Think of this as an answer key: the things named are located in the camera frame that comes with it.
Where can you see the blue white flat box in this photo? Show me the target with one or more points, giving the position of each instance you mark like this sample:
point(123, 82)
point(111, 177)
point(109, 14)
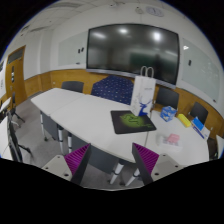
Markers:
point(200, 128)

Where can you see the white table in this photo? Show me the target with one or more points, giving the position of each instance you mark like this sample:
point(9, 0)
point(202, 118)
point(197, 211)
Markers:
point(89, 118)
point(49, 102)

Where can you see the wooden door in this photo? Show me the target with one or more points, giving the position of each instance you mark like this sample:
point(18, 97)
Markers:
point(14, 76)

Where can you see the pink white charger pack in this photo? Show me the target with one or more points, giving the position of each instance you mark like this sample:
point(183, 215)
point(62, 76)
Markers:
point(171, 142)

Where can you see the blue tissue box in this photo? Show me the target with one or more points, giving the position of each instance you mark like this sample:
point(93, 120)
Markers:
point(168, 113)

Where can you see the black green mouse pad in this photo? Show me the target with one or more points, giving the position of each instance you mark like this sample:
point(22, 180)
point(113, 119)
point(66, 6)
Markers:
point(125, 122)

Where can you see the yellow small box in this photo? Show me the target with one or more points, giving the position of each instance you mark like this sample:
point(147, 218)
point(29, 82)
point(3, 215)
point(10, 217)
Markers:
point(184, 120)

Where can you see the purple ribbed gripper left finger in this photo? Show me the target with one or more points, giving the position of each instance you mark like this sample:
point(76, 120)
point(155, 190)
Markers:
point(77, 162)

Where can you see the left glass whiteboard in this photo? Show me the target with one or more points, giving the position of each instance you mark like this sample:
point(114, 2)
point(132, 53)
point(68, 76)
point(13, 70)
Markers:
point(73, 50)

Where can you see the dark grey chair middle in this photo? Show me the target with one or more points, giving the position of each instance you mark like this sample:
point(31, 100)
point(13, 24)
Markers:
point(167, 97)

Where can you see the dark grey chair left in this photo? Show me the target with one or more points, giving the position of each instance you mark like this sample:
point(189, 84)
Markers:
point(76, 86)

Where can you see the right glass whiteboard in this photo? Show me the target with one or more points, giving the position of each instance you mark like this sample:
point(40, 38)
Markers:
point(199, 71)

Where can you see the white table left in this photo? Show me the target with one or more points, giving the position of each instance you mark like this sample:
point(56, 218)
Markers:
point(49, 102)

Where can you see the blue patterned sofa chair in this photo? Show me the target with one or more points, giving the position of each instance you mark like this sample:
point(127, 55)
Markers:
point(114, 88)

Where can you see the dark grey chair right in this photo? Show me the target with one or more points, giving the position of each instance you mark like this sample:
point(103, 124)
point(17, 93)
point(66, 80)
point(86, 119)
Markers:
point(199, 111)

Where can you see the white paper gift bag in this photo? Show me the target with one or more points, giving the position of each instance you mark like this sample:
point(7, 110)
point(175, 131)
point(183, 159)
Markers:
point(143, 92)

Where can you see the large black wall display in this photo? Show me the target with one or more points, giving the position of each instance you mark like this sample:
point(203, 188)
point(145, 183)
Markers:
point(123, 49)

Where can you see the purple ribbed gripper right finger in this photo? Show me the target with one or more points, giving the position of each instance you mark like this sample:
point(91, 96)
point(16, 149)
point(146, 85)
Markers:
point(146, 160)

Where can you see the black tripod stand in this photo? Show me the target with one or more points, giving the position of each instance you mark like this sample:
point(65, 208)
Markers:
point(15, 147)

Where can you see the dark grey chair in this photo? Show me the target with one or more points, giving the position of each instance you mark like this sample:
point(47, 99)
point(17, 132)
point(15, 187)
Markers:
point(199, 111)
point(76, 86)
point(167, 97)

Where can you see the glass whiteboard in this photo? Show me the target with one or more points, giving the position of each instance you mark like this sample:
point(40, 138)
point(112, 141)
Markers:
point(199, 71)
point(73, 50)

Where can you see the white table centre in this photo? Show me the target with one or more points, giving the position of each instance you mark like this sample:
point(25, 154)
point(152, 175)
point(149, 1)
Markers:
point(89, 118)

